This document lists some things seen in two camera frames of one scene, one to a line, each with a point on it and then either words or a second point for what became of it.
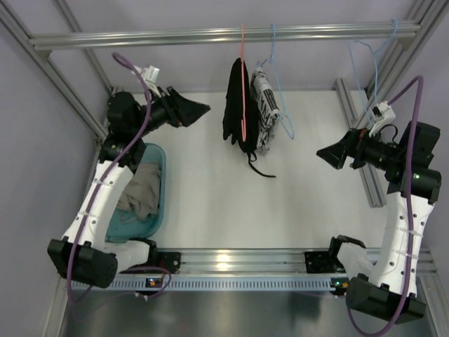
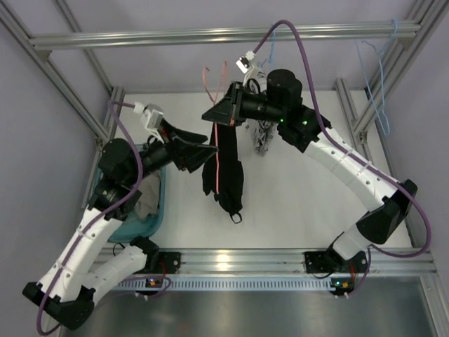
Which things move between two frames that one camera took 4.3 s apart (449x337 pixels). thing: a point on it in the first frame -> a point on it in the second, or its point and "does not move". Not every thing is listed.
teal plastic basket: (125, 227) does not move
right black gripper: (357, 148) -> (236, 104)
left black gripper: (172, 109) -> (175, 149)
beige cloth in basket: (142, 194) does not move
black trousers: (232, 119) -> (222, 173)
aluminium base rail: (239, 262) does not move
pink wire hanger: (243, 123) -> (215, 101)
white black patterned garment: (268, 115) does not move
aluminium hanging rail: (360, 32) does not move
